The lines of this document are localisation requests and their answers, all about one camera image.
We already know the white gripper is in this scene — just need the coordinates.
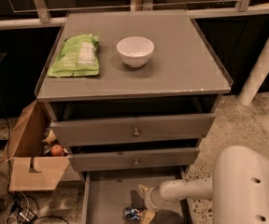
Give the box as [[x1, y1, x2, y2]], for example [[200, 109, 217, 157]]
[[138, 184, 164, 224]]

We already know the blue silver redbull can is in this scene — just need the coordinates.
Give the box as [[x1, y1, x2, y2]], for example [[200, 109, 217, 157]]
[[123, 207, 144, 221]]

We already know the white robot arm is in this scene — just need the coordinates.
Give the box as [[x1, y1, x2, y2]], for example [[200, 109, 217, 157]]
[[141, 146, 269, 224]]

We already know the grey bottom drawer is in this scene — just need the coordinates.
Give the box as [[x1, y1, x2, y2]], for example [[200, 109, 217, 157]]
[[82, 168, 181, 224]]

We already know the grey drawer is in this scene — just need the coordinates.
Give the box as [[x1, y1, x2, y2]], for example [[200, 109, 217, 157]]
[[82, 168, 181, 224], [68, 147, 200, 172], [50, 113, 216, 147]]

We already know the grey middle drawer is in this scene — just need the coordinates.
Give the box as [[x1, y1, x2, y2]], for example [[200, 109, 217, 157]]
[[68, 147, 200, 172]]

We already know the brass top drawer knob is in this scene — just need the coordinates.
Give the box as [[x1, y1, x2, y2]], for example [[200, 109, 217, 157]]
[[133, 128, 141, 137]]

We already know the grey top drawer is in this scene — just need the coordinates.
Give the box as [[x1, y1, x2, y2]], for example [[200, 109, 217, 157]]
[[50, 113, 216, 147]]

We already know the grey drawer cabinet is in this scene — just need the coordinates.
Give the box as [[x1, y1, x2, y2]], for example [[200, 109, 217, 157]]
[[35, 10, 234, 175]]

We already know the red apple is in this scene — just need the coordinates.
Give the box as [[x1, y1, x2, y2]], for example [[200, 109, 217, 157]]
[[50, 145, 64, 157]]

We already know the beige item in box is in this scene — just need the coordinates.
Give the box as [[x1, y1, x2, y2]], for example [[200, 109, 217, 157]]
[[43, 129, 58, 145]]

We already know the brown cardboard box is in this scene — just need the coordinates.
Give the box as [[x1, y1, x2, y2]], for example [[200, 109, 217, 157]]
[[1, 101, 69, 191]]

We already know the white ceramic bowl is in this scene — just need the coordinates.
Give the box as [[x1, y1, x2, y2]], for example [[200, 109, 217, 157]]
[[117, 36, 155, 68]]

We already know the green snack bag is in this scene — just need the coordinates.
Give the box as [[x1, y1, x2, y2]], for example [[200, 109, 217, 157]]
[[48, 34, 99, 77]]

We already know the metal railing frame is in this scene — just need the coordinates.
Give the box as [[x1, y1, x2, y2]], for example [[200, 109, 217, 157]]
[[0, 0, 269, 32]]

